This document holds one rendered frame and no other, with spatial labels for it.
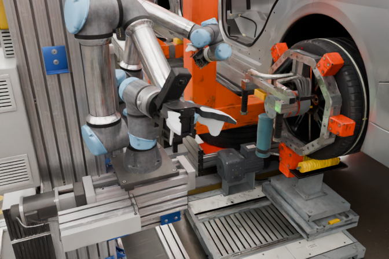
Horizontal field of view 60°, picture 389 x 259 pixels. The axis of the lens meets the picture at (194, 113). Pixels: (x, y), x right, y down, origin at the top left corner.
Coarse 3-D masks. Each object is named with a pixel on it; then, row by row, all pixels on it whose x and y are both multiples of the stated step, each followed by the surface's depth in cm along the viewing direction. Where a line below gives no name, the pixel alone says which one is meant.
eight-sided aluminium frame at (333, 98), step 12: (288, 60) 189; (300, 60) 172; (312, 60) 164; (276, 72) 199; (324, 84) 159; (324, 96) 160; (336, 96) 157; (336, 108) 159; (324, 120) 162; (288, 132) 202; (324, 132) 163; (288, 144) 193; (300, 144) 189; (312, 144) 173; (324, 144) 165
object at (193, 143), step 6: (144, 72) 393; (144, 78) 377; (186, 138) 260; (192, 138) 247; (198, 138) 244; (192, 144) 248; (198, 144) 237; (192, 150) 250; (198, 150) 239; (198, 156) 240
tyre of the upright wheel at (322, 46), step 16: (304, 48) 181; (320, 48) 170; (336, 48) 166; (352, 48) 167; (352, 64) 160; (336, 80) 163; (352, 80) 156; (352, 96) 155; (368, 96) 158; (352, 112) 157; (368, 112) 160; (288, 128) 206; (336, 144) 168; (352, 144) 167
